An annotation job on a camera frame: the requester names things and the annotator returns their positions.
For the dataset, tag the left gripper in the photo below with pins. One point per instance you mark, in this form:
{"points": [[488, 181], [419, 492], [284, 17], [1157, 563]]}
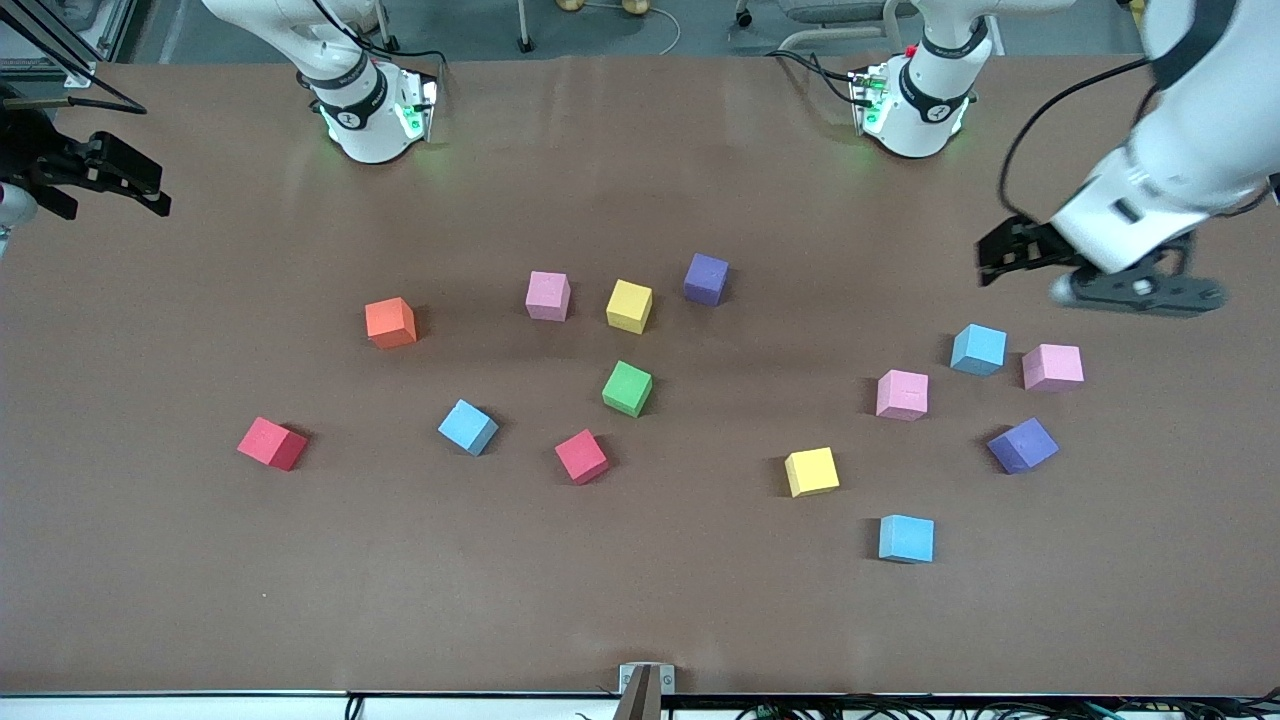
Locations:
{"points": [[1037, 247]]}

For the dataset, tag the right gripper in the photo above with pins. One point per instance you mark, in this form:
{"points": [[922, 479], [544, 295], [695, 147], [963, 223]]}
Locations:
{"points": [[30, 152]]}

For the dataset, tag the pink foam cube with slit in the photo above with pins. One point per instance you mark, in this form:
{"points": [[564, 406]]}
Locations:
{"points": [[902, 394]]}

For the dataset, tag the orange foam cube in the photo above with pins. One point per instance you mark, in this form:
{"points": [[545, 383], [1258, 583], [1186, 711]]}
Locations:
{"points": [[390, 322]]}

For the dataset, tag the purple foam cube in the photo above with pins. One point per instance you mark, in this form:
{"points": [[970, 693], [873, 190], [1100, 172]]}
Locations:
{"points": [[706, 278], [1022, 445]]}

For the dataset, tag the yellow foam cube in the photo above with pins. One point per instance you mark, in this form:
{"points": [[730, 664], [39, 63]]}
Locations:
{"points": [[629, 305], [811, 471]]}

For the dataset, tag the blue foam cube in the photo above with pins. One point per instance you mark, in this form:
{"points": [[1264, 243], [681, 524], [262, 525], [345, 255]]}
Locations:
{"points": [[978, 349], [467, 426], [906, 538]]}

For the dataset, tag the green foam cube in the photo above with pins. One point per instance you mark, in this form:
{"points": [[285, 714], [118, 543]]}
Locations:
{"points": [[627, 388]]}

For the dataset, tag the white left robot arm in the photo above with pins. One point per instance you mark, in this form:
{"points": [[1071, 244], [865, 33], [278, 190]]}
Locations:
{"points": [[925, 125]]}

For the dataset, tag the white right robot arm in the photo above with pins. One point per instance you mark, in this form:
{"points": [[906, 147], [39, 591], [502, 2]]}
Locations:
{"points": [[365, 135]]}

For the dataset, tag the white tubular stand legs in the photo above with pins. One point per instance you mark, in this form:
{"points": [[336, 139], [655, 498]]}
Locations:
{"points": [[890, 20]]}

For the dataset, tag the red foam cube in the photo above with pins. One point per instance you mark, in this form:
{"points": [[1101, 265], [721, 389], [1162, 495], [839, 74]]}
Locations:
{"points": [[581, 456], [270, 442]]}

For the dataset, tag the aluminium frame post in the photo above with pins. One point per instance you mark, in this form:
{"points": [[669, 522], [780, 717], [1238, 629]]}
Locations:
{"points": [[78, 76]]}

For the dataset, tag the white table edge rail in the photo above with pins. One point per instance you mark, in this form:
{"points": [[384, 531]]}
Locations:
{"points": [[200, 708]]}

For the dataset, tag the metal table edge bracket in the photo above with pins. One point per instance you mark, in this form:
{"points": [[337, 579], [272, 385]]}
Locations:
{"points": [[665, 678]]}

